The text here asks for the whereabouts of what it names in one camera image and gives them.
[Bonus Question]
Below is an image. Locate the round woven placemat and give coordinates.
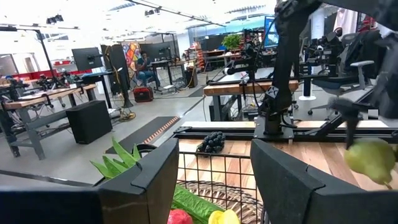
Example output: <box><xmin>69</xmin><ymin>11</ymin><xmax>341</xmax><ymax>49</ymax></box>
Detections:
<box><xmin>177</xmin><ymin>180</ymin><xmax>266</xmax><ymax>224</ymax></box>

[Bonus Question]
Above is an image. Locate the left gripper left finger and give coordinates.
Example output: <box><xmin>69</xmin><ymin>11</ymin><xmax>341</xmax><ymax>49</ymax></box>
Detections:
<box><xmin>0</xmin><ymin>138</ymin><xmax>180</xmax><ymax>224</ymax></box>

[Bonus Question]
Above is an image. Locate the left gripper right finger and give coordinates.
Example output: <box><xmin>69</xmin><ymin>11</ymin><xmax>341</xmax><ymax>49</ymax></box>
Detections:
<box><xmin>249</xmin><ymin>138</ymin><xmax>398</xmax><ymax>224</ymax></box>

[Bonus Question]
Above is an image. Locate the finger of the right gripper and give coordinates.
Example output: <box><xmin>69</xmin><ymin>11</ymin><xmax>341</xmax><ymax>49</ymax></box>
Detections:
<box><xmin>327</xmin><ymin>96</ymin><xmax>379</xmax><ymax>149</ymax></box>

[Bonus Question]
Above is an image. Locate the dark purple grape bunch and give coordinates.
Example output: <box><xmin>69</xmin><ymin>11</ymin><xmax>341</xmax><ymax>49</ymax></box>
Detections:
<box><xmin>196</xmin><ymin>131</ymin><xmax>227</xmax><ymax>154</ymax></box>

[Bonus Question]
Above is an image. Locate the colourful patterned panel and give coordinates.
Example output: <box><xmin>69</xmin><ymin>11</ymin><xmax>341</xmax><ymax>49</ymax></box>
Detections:
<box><xmin>121</xmin><ymin>41</ymin><xmax>142</xmax><ymax>80</ymax></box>

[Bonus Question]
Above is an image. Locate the large black box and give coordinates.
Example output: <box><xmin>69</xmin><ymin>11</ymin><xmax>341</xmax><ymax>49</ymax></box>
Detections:
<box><xmin>65</xmin><ymin>99</ymin><xmax>114</xmax><ymax>145</ymax></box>

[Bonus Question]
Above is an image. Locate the red and black box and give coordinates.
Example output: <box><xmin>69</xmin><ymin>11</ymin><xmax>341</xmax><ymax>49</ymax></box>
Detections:
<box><xmin>132</xmin><ymin>85</ymin><xmax>155</xmax><ymax>104</ymax></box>

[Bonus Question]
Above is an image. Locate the wooden top workbench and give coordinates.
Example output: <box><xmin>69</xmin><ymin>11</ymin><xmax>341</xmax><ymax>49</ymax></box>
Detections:
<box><xmin>0</xmin><ymin>83</ymin><xmax>98</xmax><ymax>161</ymax></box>

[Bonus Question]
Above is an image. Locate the black computer monitor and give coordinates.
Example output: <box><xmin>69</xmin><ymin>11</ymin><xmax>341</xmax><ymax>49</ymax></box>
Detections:
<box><xmin>71</xmin><ymin>46</ymin><xmax>104</xmax><ymax>73</ymax></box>

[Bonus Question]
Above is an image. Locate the monitor with blue screen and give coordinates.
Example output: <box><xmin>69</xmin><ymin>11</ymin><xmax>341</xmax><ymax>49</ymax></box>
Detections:
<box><xmin>263</xmin><ymin>14</ymin><xmax>280</xmax><ymax>50</ymax></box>

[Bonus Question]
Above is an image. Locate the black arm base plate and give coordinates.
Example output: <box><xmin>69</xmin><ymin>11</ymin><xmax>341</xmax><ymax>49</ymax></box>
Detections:
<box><xmin>252</xmin><ymin>115</ymin><xmax>295</xmax><ymax>140</ymax></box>

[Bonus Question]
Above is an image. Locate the grey office chair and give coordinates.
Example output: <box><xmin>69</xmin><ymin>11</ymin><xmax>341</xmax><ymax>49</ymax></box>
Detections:
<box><xmin>307</xmin><ymin>29</ymin><xmax>387</xmax><ymax>117</ymax></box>

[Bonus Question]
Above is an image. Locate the tall black panel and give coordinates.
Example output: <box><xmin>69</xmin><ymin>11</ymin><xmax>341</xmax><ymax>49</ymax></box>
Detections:
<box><xmin>99</xmin><ymin>43</ymin><xmax>134</xmax><ymax>110</ymax></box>

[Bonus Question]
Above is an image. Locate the wooden top table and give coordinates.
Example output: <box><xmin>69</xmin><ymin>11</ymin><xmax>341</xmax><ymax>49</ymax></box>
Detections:
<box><xmin>203</xmin><ymin>78</ymin><xmax>300</xmax><ymax>123</ymax></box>

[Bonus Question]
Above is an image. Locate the green potted plant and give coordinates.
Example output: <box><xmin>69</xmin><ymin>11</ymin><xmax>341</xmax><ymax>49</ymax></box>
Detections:
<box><xmin>220</xmin><ymin>33</ymin><xmax>244</xmax><ymax>52</ymax></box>

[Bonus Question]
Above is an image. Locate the black rig stand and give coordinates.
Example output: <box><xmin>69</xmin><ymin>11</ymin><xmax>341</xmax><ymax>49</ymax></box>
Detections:
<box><xmin>0</xmin><ymin>26</ymin><xmax>62</xmax><ymax>90</ymax></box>

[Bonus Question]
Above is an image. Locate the red bell pepper toy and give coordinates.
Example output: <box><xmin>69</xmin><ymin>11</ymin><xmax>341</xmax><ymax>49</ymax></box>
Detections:
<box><xmin>166</xmin><ymin>208</ymin><xmax>195</xmax><ymax>224</ymax></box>

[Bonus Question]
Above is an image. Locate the black wire basket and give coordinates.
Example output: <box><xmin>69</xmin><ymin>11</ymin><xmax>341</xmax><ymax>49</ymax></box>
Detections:
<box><xmin>136</xmin><ymin>143</ymin><xmax>269</xmax><ymax>224</ymax></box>

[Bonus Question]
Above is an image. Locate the green pear toy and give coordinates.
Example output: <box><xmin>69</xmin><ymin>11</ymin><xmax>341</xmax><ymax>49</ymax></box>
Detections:
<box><xmin>343</xmin><ymin>137</ymin><xmax>398</xmax><ymax>190</ymax></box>

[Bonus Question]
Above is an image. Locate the black striped floor mat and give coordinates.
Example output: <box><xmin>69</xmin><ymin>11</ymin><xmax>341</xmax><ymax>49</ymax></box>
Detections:
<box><xmin>104</xmin><ymin>115</ymin><xmax>182</xmax><ymax>156</ymax></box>

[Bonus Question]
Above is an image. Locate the yellow bell pepper toy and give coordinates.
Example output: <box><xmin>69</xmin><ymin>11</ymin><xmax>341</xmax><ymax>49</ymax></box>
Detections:
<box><xmin>207</xmin><ymin>208</ymin><xmax>241</xmax><ymax>224</ymax></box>

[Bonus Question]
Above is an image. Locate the person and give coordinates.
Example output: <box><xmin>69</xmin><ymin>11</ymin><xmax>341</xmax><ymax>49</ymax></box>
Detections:
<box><xmin>136</xmin><ymin>50</ymin><xmax>160</xmax><ymax>89</ymax></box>

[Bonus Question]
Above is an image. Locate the black aluminium table frame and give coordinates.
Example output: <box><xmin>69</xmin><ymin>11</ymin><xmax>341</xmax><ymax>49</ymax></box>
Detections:
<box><xmin>172</xmin><ymin>119</ymin><xmax>398</xmax><ymax>145</ymax></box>

